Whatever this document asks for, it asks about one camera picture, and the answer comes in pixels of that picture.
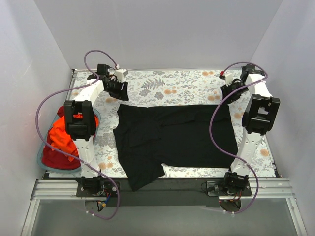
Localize black t shirt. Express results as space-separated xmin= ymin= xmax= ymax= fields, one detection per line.
xmin=113 ymin=105 xmax=238 ymax=191

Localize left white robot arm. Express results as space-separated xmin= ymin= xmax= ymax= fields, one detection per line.
xmin=63 ymin=64 xmax=129 ymax=197

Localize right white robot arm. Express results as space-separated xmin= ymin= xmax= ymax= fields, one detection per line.
xmin=220 ymin=64 xmax=281 ymax=196

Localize floral table mat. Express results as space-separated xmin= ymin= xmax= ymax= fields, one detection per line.
xmin=44 ymin=68 xmax=281 ymax=178

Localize orange t shirt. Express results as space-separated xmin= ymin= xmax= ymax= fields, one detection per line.
xmin=48 ymin=113 xmax=100 ymax=162

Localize dark red t shirt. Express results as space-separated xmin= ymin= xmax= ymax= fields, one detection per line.
xmin=42 ymin=106 xmax=80 ymax=170

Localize teal plastic basket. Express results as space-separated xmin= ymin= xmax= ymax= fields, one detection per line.
xmin=37 ymin=107 xmax=101 ymax=174

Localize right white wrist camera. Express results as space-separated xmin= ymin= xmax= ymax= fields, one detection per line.
xmin=219 ymin=71 xmax=233 ymax=86

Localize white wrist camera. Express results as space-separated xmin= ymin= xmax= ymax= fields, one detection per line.
xmin=114 ymin=69 xmax=128 ymax=82
xmin=219 ymin=71 xmax=233 ymax=86

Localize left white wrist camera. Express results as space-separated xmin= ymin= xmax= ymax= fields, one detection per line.
xmin=114 ymin=69 xmax=128 ymax=82

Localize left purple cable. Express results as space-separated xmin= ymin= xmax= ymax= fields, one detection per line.
xmin=35 ymin=49 xmax=122 ymax=220

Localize aluminium rail frame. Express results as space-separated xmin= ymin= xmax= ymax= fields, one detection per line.
xmin=22 ymin=178 xmax=307 ymax=236

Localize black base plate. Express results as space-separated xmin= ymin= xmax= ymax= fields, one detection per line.
xmin=76 ymin=178 xmax=252 ymax=217

